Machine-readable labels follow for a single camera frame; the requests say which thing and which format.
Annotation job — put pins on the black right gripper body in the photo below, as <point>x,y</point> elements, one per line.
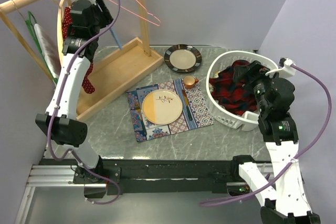
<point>259,83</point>

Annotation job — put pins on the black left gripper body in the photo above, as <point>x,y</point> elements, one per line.
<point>103,18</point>

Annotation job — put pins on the red black plaid garment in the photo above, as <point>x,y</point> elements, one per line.
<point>232,95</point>

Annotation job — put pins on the light blue plastic hanger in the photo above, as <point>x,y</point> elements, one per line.
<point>116,39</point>

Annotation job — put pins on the red polka dot garment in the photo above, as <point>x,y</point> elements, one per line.
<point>66,22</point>

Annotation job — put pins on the wooden hanger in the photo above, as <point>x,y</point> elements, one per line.
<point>60,17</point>

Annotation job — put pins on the yellow lemon print skirt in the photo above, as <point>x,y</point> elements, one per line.
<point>214,77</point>

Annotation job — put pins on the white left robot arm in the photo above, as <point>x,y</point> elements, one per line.
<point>59,122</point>

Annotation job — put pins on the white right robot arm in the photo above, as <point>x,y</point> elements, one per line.
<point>282,201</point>

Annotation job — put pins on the green plastic hanger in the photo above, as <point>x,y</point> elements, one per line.
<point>30,22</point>

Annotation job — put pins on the white plastic laundry basket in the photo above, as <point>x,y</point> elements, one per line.
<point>249,120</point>

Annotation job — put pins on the orange cup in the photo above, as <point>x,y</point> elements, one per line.
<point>190,81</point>

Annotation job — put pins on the wooden clothes rack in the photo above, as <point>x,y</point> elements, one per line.
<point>111,76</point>

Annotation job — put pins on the white grey cloth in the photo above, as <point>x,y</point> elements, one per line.
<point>49,51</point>

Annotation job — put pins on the dark rimmed cream plate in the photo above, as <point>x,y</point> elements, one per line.
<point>183,58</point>

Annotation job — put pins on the patterned placemat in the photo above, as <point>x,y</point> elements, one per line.
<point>197,105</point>

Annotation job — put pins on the beige floral plate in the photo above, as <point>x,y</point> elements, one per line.
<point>162,107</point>

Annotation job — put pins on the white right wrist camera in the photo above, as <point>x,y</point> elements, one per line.
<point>285,70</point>

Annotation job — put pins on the dark handled knife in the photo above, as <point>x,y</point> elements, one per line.
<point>187,105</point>

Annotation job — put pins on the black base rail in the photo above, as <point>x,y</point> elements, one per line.
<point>115,177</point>

